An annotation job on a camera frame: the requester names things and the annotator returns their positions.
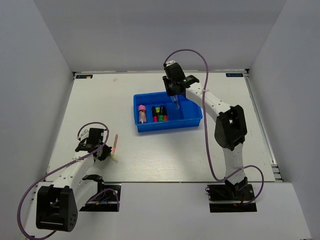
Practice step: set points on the crayon bottle pink cap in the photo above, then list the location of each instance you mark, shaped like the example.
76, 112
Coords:
142, 118

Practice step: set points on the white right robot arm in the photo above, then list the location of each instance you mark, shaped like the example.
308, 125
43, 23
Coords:
230, 123

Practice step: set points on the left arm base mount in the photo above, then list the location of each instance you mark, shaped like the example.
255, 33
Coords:
108, 201

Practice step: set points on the tan pencil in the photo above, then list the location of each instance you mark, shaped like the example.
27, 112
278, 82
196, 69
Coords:
115, 144

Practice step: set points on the pink cap black highlighter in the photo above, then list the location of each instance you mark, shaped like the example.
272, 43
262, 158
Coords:
154, 114

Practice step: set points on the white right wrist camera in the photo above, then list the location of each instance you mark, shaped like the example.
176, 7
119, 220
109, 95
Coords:
168, 63

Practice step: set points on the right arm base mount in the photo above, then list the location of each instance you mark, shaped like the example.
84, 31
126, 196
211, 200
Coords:
222, 201

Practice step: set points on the right corner label sticker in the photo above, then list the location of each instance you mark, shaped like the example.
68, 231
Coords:
234, 75

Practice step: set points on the corner label sticker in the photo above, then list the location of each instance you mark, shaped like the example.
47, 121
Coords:
84, 76
234, 75

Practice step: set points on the green cap black highlighter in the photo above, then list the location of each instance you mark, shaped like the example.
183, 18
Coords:
161, 118

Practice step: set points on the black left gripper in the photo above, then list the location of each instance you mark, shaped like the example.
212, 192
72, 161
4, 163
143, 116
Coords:
106, 154

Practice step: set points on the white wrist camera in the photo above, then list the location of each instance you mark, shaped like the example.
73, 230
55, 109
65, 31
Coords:
82, 133
168, 63

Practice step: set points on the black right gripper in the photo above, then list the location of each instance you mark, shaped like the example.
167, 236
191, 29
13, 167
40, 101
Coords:
166, 81

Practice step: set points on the blue divided plastic bin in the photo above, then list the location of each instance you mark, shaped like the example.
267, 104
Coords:
189, 113

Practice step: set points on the orange cap black highlighter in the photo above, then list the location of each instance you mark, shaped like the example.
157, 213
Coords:
163, 112

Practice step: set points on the pale yellow pen tube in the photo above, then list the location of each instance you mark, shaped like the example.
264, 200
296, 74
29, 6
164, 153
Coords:
114, 158

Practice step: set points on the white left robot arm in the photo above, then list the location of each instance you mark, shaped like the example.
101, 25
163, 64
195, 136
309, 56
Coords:
58, 204

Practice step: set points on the yellow cap black highlighter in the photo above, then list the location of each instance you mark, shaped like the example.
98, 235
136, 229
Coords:
157, 110

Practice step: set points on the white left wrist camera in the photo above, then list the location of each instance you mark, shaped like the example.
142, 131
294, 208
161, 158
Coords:
82, 133

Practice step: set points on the left corner label sticker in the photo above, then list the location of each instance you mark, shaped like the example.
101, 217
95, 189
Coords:
84, 76

